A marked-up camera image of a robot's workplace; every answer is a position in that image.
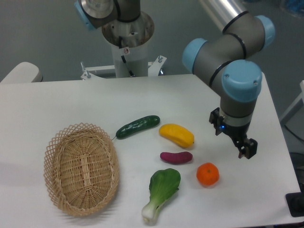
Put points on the white metal base frame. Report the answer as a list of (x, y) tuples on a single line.
[(122, 70)]

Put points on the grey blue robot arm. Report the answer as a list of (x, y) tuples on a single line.
[(222, 65)]

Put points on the green cucumber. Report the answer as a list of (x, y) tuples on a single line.
[(137, 126)]

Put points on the white chair armrest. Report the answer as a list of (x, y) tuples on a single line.
[(24, 72)]

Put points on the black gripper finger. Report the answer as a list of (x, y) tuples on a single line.
[(250, 148), (241, 148)]

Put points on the woven wicker basket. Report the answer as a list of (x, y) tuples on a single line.
[(81, 169)]

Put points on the green bok choy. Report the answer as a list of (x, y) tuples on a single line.
[(163, 185)]

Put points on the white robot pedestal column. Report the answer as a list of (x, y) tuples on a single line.
[(129, 40)]

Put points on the black device at table edge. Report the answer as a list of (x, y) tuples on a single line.
[(295, 202)]

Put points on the orange tangerine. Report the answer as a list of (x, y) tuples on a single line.
[(207, 174)]

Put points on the white table leg frame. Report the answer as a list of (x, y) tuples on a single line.
[(294, 107)]

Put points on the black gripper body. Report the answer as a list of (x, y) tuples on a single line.
[(238, 134)]

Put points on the yellow mango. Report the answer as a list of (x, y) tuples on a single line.
[(177, 134)]

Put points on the black camera box on wrist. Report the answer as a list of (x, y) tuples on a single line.
[(217, 121)]

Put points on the purple sweet potato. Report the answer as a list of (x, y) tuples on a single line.
[(176, 158)]

